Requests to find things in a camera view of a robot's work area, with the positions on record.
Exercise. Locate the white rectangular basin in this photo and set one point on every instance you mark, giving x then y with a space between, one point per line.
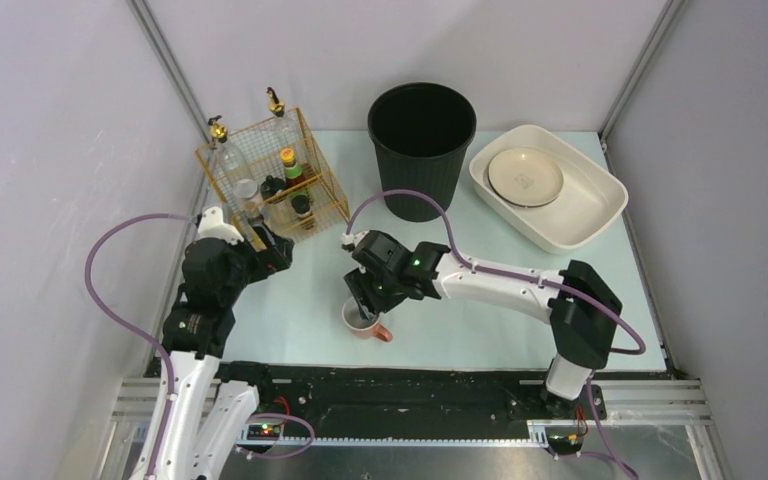
591 198

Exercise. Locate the yellow wire mesh rack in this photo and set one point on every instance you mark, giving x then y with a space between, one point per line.
276 167

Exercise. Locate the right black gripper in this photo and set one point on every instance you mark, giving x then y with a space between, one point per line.
363 291

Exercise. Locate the yellow cap sauce bottle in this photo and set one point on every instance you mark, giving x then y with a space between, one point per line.
295 177

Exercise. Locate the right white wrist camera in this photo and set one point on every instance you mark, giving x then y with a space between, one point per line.
349 241

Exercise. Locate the black cap pepper jar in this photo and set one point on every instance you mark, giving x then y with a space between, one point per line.
301 206

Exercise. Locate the cream round plate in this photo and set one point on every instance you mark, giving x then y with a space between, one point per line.
522 157

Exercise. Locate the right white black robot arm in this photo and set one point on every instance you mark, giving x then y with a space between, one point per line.
575 302

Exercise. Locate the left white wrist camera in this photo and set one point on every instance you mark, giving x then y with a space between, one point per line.
212 223

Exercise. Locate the black lid spice jar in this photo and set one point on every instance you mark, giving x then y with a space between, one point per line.
276 210

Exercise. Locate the black plastic trash bin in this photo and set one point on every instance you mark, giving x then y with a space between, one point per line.
420 132

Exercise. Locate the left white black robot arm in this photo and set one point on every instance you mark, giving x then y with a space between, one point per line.
184 441

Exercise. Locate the glass oil bottle gold spout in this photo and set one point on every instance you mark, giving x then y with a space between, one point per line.
231 160

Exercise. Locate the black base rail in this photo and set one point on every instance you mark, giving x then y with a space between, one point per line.
404 404

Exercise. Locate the pink ceramic mug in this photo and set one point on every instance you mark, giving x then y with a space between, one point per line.
362 327

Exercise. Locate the silver lid spice jar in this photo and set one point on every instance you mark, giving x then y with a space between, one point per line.
248 199

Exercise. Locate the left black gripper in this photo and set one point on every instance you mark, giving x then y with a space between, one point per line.
274 250

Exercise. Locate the brown cap small bottle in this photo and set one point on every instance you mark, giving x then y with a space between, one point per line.
261 238

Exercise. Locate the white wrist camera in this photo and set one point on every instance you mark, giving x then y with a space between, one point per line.
349 241
212 223

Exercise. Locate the patterned rim white plate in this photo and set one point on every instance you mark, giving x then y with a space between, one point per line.
526 187

